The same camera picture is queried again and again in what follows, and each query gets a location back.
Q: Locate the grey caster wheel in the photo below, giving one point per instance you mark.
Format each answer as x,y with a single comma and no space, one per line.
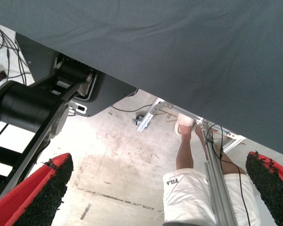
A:
139,117

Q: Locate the person's bare leg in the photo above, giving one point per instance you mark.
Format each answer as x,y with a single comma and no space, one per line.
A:
185,153
232,167

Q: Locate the dark grey table cloth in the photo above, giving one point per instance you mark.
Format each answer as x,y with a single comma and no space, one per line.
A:
155,47

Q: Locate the white sandal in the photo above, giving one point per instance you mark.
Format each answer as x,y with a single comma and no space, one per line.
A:
184,120

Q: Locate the pale aluminium frame profile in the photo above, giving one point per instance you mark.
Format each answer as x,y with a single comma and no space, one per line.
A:
233,142

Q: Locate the short aluminium frame profile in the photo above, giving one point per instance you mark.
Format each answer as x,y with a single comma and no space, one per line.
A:
145,122

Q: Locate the dark grey base housing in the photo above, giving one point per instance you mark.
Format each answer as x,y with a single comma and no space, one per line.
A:
112,94

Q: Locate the black jointed frame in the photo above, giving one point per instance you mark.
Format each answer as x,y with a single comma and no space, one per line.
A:
26,106

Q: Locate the white shorts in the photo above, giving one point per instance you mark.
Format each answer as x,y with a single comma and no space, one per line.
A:
188,202

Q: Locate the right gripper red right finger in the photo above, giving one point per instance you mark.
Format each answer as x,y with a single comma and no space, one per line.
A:
271,188

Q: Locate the small black box red light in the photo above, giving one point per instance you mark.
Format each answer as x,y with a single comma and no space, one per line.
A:
0,76

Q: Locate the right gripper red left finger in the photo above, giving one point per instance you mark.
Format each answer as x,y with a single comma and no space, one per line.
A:
26,200

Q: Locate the white port bracket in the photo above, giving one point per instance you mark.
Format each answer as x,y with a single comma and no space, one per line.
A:
79,108

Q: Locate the long aluminium frame profile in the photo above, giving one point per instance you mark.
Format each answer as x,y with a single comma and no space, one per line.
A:
219,188

